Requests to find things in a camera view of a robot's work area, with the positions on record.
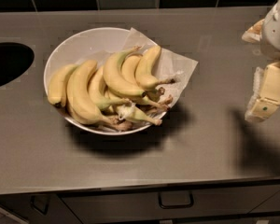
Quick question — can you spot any white ceramic bowl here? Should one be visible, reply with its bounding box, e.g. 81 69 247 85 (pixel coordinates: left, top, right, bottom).
43 26 168 136

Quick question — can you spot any greenish middle banana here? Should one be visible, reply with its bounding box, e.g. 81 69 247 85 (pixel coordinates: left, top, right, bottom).
88 66 131 111

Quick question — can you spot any black drawer handle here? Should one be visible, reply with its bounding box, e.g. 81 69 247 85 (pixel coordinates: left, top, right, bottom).
158 190 194 209

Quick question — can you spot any white paper sheet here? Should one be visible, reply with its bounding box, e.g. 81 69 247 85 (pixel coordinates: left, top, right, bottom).
75 27 199 117

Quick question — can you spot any dark round sink opening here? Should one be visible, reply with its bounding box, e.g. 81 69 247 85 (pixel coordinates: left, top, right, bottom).
0 42 35 87

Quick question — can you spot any rightmost yellow banana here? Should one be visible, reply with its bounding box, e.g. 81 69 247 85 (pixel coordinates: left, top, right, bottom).
135 46 175 91

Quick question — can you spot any black left cabinet handle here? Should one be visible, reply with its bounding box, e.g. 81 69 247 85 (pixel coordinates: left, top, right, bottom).
30 195 50 216

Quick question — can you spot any yellow banana behind top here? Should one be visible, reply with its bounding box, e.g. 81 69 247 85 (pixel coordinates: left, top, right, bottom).
121 54 169 111

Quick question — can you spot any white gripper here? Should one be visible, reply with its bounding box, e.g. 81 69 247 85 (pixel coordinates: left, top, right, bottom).
242 0 280 122

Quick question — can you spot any leftmost yellow banana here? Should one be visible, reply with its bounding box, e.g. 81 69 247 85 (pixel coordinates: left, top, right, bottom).
48 64 77 107

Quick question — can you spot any large yellow banana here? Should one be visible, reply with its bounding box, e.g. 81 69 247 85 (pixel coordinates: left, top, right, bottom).
66 60 132 132

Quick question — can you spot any dark cabinet drawer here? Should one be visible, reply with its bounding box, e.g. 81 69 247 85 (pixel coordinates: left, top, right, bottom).
62 185 280 224

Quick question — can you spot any large curved top banana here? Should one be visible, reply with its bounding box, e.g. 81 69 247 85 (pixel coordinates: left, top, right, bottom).
103 46 146 98

